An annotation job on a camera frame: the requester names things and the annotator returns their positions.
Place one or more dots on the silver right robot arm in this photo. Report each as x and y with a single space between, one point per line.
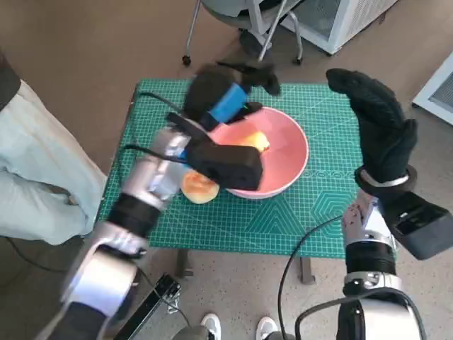
368 258

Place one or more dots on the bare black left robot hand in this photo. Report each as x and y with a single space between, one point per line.
205 92

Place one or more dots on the black bar with metal clamp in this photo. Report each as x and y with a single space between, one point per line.
155 301

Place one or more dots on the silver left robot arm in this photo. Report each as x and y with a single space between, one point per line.
152 177

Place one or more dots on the white shoe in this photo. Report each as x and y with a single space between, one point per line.
211 327
266 329

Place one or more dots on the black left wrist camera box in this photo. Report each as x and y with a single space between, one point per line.
230 166

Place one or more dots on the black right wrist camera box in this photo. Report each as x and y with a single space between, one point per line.
417 226

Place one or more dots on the grey table leg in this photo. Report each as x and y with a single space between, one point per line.
184 263
307 271

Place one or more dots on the pink bowl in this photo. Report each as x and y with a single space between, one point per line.
283 152

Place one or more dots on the silver metal pole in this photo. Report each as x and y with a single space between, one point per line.
274 32

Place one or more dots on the white mesh cabinet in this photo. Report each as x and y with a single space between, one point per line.
354 17

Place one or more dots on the round toy bread bun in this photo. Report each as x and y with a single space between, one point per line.
198 191

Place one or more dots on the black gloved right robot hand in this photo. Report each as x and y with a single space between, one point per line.
382 134

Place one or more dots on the grey office chair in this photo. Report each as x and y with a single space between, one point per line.
226 14

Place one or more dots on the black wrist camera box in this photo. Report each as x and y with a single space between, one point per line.
230 166
417 226

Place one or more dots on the long braided toy bread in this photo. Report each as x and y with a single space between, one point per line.
258 141

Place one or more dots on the white vented appliance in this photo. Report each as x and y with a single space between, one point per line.
440 95

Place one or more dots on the green cutting mat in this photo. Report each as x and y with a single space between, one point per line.
247 219

